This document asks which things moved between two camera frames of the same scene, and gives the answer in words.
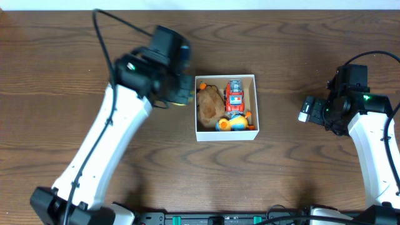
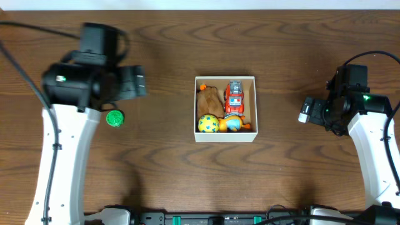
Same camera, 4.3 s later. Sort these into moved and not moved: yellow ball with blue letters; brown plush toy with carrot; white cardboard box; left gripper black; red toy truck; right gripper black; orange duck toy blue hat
Moved: yellow ball with blue letters; left gripper black; orange duck toy blue hat
Not moved: brown plush toy with carrot; white cardboard box; right gripper black; red toy truck
